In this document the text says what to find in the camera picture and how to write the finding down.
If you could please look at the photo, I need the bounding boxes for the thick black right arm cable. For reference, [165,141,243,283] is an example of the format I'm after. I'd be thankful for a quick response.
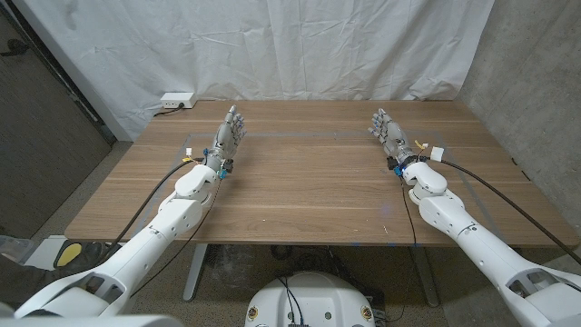
[428,145,581,266]

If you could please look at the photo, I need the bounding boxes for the tangled black floor cables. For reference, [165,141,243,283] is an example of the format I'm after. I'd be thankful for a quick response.
[270,244,364,282]

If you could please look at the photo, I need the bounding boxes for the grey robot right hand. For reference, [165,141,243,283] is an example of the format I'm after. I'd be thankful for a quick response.
[368,107,418,165]

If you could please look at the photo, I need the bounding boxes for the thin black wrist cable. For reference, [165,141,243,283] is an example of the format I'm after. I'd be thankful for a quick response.
[385,175,419,322]
[130,176,223,299]

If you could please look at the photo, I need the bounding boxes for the black door handle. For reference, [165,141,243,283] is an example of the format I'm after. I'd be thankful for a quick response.
[0,38,29,58]

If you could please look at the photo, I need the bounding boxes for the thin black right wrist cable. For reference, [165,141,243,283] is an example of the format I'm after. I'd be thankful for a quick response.
[385,175,419,322]

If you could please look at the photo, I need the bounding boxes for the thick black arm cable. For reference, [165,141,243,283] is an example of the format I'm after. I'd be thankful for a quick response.
[428,145,581,266]
[97,157,206,264]

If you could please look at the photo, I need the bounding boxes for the black power cord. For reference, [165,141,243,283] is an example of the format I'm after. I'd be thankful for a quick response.
[153,103,186,118]

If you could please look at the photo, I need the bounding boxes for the white floor board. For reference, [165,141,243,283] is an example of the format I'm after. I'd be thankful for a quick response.
[25,234,69,272]

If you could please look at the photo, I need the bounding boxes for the white robot head housing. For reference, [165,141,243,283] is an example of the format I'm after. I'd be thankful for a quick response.
[0,314,185,327]

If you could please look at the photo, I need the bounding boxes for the black yellow foot pedal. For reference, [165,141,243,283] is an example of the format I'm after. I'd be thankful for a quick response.
[53,239,105,270]

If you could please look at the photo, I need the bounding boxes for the white wrinkled backdrop sheet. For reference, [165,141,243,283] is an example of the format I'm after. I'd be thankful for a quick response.
[13,0,496,142]

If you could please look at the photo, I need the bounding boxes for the dark trouser leg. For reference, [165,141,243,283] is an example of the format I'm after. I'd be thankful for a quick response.
[0,261,87,314]

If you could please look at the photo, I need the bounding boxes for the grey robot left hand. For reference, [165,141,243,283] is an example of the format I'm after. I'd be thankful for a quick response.
[206,104,248,161]

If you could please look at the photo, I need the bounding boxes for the thin blue torso cable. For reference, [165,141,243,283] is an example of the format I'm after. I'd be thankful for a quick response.
[286,283,305,326]

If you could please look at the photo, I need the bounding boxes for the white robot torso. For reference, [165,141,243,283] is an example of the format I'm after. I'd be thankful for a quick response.
[244,271,377,327]

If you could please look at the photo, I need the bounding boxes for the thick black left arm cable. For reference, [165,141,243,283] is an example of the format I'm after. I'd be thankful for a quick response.
[97,157,206,264]

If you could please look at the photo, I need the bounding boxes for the thin black left wrist cable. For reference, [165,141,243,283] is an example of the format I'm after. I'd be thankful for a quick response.
[130,176,223,299]

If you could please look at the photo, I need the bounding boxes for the grey table leg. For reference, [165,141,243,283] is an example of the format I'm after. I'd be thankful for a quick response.
[182,243,209,302]
[410,246,440,309]

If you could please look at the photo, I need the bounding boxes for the clear plastic box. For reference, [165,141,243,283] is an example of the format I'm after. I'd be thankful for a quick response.
[0,234,35,264]

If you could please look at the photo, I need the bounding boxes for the white power strip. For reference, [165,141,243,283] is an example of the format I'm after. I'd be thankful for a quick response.
[160,92,198,110]

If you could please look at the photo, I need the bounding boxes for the thin black torso cable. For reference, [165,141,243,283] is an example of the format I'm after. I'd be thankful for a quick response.
[277,275,296,326]

